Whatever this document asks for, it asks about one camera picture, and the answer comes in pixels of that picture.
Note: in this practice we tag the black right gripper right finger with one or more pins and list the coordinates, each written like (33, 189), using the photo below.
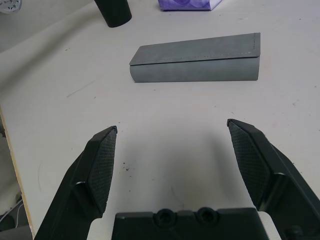
(275, 180)

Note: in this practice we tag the purple tissue pack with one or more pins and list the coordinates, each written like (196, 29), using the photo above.
(187, 5)

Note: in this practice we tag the grey left robot leg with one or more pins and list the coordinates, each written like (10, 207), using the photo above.
(15, 233)

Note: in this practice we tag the white perforated robot part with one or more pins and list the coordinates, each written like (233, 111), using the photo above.
(10, 5)

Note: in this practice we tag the grey glasses case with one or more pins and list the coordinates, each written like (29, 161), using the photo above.
(195, 60)

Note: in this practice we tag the black plastic cup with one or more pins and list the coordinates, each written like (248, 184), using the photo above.
(115, 12)

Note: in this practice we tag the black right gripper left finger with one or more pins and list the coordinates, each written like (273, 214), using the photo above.
(82, 180)

